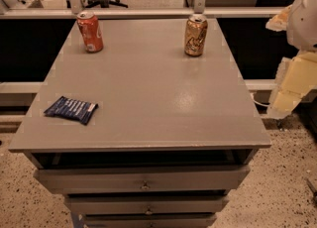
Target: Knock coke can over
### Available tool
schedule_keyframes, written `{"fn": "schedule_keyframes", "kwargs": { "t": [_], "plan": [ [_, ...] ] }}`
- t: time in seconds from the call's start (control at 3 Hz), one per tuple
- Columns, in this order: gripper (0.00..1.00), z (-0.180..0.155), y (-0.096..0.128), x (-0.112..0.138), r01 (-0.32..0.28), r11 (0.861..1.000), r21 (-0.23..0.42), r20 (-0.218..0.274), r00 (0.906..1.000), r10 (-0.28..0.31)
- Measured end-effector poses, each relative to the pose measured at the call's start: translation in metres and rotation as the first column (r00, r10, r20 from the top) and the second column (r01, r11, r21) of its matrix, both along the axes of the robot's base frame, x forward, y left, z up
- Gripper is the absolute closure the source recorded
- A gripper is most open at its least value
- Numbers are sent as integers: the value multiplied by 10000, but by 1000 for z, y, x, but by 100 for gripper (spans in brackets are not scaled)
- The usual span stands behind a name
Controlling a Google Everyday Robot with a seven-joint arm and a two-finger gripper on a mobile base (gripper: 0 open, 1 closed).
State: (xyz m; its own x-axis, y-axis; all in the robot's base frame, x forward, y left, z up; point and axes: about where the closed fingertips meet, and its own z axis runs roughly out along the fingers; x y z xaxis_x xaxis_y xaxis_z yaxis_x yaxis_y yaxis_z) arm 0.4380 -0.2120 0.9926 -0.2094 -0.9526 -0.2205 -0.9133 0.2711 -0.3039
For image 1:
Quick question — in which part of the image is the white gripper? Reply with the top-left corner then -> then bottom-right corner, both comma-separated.
265,0 -> 317,119

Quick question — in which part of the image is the gold soda can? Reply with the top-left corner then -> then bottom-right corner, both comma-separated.
184,14 -> 208,57

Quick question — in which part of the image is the red coke can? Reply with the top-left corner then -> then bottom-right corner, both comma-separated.
77,11 -> 103,53

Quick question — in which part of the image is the bottom grey drawer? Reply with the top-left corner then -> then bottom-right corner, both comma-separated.
84,214 -> 216,228

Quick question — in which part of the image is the top grey drawer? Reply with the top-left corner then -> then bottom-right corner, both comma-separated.
34,166 -> 250,194

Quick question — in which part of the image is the blue snack bag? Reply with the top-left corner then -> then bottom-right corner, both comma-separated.
44,96 -> 98,125

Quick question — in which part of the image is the grey drawer cabinet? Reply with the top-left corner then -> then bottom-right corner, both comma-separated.
8,18 -> 272,228

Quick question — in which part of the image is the middle grey drawer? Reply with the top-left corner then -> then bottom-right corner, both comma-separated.
64,195 -> 229,215

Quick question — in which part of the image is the white cable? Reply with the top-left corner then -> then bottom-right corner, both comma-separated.
250,92 -> 271,109

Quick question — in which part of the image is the grey drawer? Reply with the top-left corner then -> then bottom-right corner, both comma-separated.
84,214 -> 216,228
34,166 -> 250,194
64,195 -> 229,215

